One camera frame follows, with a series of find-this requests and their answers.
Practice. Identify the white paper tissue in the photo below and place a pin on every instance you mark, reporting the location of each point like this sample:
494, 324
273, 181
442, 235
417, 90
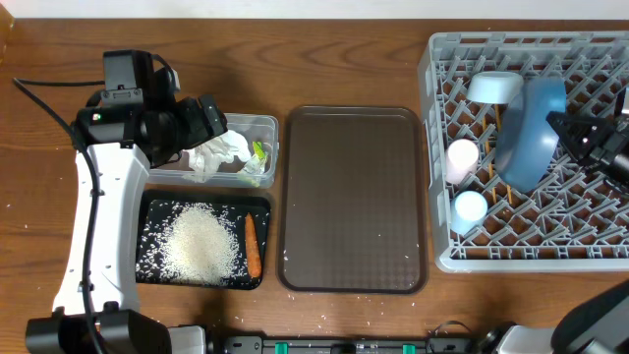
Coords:
206, 158

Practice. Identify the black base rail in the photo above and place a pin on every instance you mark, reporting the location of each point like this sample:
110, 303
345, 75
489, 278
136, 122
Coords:
344, 345

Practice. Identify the light blue bowl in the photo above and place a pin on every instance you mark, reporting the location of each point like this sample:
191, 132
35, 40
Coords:
494, 87

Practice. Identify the grey dishwasher rack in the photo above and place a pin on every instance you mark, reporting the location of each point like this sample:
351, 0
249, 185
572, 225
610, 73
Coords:
572, 221

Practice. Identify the orange carrot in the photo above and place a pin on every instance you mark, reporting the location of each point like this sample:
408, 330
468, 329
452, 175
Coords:
252, 250

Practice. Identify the green snack wrapper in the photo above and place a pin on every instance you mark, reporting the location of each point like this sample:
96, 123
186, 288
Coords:
255, 167

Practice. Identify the dark blue plate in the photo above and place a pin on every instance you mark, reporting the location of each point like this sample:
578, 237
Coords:
526, 143

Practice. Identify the black waste tray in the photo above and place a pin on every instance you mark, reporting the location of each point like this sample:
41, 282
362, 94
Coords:
157, 231

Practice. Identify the wooden chopstick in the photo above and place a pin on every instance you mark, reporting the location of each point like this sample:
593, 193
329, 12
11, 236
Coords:
498, 127
490, 167

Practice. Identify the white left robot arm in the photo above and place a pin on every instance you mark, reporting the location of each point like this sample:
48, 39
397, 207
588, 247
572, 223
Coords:
134, 121

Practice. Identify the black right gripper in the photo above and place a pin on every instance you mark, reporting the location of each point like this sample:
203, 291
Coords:
602, 147

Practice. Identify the pile of white rice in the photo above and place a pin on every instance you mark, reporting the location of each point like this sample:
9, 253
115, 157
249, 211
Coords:
199, 246

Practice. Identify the light blue cup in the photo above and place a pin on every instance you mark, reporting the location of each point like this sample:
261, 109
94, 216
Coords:
468, 210

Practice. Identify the brown serving tray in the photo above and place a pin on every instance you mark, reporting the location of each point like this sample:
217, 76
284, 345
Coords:
353, 214

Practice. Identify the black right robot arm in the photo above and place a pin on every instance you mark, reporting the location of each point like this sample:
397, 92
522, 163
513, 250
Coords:
599, 325

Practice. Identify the pink cup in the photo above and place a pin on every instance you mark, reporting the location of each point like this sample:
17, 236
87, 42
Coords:
461, 160

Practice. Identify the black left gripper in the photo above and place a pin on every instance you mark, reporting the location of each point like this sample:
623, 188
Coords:
200, 129

